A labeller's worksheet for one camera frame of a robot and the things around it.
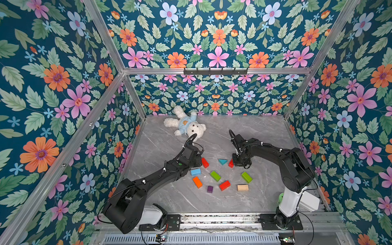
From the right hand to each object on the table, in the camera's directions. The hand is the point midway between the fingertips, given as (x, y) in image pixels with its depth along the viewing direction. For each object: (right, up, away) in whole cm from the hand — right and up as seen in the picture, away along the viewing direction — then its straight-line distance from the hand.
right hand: (238, 162), depth 94 cm
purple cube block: (-18, -12, -12) cm, 25 cm away
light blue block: (-26, -5, -5) cm, 27 cm away
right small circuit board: (+18, -31, -23) cm, 42 cm away
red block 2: (-5, 0, -3) cm, 6 cm away
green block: (+3, -7, -7) cm, 11 cm away
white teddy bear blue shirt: (-34, +24, +10) cm, 42 cm away
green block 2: (-15, -7, -5) cm, 17 cm away
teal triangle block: (-10, +1, 0) cm, 10 cm away
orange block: (-25, -9, -7) cm, 28 cm away
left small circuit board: (-42, -31, -22) cm, 57 cm away
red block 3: (-10, -11, -9) cm, 17 cm away
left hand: (-23, +4, -6) cm, 24 cm away
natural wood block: (0, -12, -11) cm, 16 cm away
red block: (-21, 0, -1) cm, 21 cm away
